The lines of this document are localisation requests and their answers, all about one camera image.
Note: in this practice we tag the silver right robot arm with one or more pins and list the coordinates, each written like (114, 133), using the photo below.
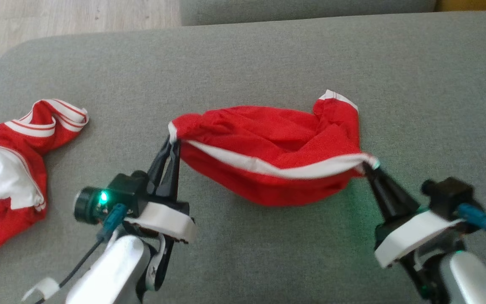
(466, 278)

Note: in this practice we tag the red shorts with white stripes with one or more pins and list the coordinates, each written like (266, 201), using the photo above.
(268, 139)

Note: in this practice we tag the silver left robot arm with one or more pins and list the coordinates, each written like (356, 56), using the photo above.
(108, 274)

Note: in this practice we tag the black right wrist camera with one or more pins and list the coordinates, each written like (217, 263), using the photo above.
(452, 196)

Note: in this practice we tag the large yellow sofa backrest cushion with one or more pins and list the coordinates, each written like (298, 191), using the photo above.
(475, 4)

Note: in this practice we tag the large grey sofa seat cushion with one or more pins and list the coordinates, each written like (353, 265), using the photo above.
(268, 63)

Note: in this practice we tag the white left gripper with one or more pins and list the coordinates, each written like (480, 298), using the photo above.
(163, 219)

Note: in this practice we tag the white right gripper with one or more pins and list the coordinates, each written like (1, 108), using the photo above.
(411, 236)

